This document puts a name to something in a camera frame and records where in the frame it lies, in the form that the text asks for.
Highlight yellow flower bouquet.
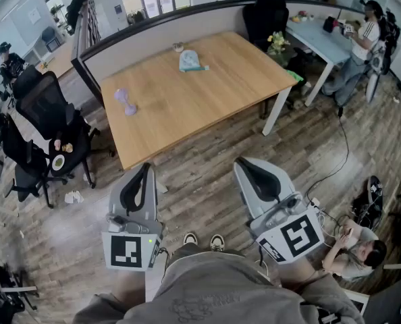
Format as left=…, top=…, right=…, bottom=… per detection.
left=266, top=31, right=292, bottom=57

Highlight black office chair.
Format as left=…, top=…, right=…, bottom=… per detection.
left=12, top=65, right=116, bottom=189
left=0, top=112, right=68, bottom=209
left=242, top=0, right=290, bottom=52

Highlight black bag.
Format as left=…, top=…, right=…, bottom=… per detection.
left=322, top=16, right=338, bottom=34

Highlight person's left forearm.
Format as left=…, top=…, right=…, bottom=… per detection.
left=111, top=267, right=148, bottom=304

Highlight black backpack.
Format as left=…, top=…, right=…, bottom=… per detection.
left=351, top=175, right=384, bottom=233

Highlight person's right forearm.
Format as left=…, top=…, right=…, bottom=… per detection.
left=280, top=257, right=323, bottom=294

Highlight person's grey printed sweatshirt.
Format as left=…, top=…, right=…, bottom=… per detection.
left=72, top=248, right=367, bottom=324

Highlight black floor cable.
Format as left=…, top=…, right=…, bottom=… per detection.
left=303, top=105, right=352, bottom=209

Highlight person's right shoe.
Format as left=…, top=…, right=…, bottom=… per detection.
left=209, top=234, right=226, bottom=252

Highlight pale blue desk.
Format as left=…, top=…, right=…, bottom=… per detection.
left=286, top=18, right=354, bottom=107

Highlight crumpled white paper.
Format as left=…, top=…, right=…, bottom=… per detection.
left=64, top=190, right=85, bottom=205

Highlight wooden side desk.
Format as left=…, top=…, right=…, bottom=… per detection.
left=34, top=40, right=76, bottom=79

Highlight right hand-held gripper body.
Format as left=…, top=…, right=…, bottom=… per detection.
left=249, top=190, right=326, bottom=266

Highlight grey desk partition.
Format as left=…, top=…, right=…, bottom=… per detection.
left=70, top=0, right=369, bottom=109

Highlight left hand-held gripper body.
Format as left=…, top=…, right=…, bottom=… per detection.
left=101, top=213, right=164, bottom=271

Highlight person's grey trousers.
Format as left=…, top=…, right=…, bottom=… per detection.
left=166, top=242, right=248, bottom=262

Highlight purple dumbbell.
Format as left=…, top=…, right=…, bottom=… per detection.
left=113, top=87, right=138, bottom=117

